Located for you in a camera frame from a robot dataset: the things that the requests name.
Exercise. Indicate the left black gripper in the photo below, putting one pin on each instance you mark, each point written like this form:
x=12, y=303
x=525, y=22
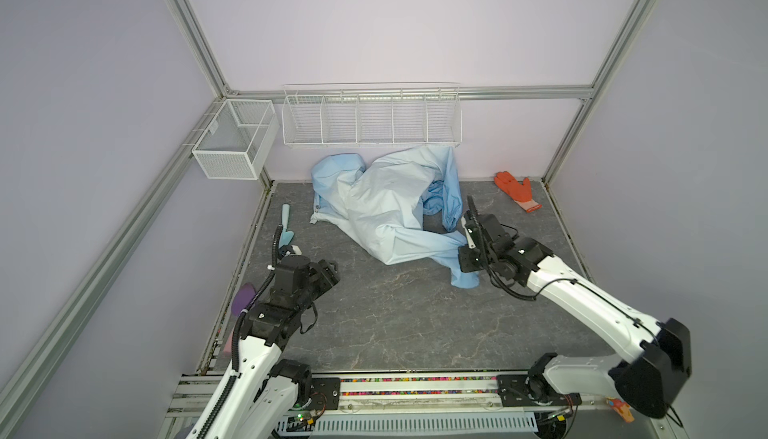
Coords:
x=324, y=275

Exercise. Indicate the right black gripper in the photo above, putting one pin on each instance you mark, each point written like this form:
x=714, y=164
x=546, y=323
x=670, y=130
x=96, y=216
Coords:
x=462, y=256

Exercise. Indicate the light blue jacket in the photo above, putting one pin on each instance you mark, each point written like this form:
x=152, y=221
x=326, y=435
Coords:
x=403, y=207

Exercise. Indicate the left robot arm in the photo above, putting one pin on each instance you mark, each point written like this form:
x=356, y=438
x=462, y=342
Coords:
x=259, y=386

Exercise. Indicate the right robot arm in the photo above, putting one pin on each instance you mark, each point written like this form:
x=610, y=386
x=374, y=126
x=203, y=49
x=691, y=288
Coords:
x=651, y=360

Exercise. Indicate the mint green trowel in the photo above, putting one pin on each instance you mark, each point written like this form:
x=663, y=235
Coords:
x=287, y=235

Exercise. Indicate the purple pink brush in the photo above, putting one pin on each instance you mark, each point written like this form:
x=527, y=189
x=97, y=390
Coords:
x=241, y=299

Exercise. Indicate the orange red glove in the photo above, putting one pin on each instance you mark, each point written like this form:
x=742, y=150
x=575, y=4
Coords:
x=519, y=191

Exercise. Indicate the green circuit board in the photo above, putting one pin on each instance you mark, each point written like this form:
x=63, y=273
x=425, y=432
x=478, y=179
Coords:
x=299, y=423

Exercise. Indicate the white slotted vent strip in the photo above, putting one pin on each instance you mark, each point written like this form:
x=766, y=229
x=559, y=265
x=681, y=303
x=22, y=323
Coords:
x=420, y=425

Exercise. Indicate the white mesh box basket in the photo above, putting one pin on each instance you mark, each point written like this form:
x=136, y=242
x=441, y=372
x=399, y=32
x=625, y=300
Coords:
x=237, y=140

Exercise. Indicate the orange yellow toy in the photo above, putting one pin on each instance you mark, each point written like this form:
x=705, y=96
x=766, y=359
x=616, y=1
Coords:
x=621, y=408

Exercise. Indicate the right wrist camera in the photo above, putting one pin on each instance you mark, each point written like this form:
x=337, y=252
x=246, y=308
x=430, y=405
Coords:
x=471, y=232

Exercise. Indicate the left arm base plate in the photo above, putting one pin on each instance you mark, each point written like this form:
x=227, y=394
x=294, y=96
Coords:
x=318, y=393

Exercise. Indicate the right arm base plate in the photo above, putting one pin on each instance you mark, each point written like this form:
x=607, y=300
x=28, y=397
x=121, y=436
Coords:
x=517, y=390

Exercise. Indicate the white wire shelf basket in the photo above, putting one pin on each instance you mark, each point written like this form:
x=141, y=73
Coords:
x=372, y=115

